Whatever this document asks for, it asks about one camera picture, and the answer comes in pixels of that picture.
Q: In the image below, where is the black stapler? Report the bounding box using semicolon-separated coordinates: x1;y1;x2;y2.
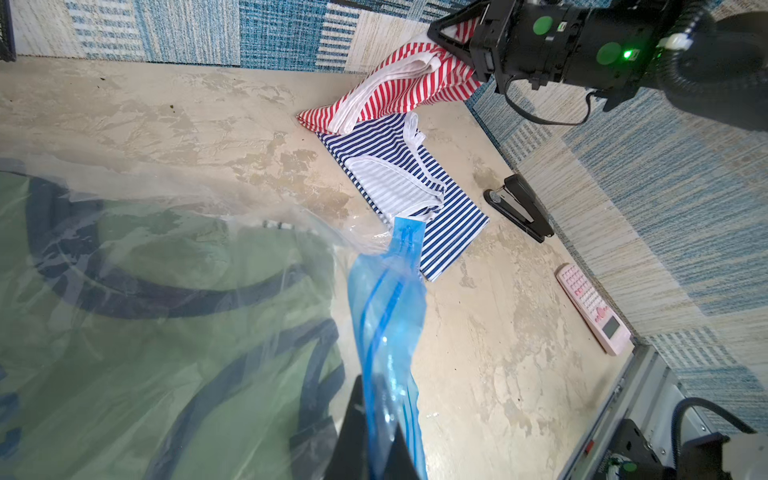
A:
483;173;554;243

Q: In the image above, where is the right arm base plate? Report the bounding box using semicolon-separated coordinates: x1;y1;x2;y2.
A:
593;419;676;480

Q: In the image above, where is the clear vacuum bag blue zipper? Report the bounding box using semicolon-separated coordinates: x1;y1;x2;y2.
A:
1;152;427;479

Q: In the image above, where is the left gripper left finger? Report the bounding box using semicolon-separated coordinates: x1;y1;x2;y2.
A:
324;376;368;480

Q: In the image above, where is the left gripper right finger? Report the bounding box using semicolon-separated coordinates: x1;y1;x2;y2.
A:
383;428;420;480

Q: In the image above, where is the navy white striped tank top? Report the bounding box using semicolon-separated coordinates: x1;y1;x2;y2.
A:
318;112;489;281

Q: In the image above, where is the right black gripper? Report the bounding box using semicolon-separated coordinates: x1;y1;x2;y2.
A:
427;1;645;90

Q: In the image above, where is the green garment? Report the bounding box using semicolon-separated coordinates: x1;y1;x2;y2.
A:
1;172;345;479

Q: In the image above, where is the red white striped tank top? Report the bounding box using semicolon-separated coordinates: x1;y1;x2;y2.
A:
297;33;481;135

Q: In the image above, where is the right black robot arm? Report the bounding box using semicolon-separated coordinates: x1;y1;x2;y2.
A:
428;1;767;131

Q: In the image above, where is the pink calculator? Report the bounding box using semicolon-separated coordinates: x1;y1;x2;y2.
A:
555;264;631;356

